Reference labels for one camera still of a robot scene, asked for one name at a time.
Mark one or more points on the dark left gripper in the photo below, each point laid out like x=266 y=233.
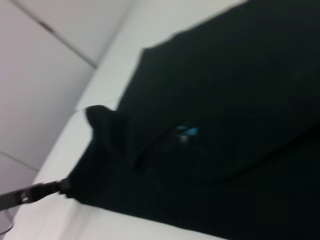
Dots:
x=16 y=198

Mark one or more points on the black shirt with FREE print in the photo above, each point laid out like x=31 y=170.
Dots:
x=212 y=112

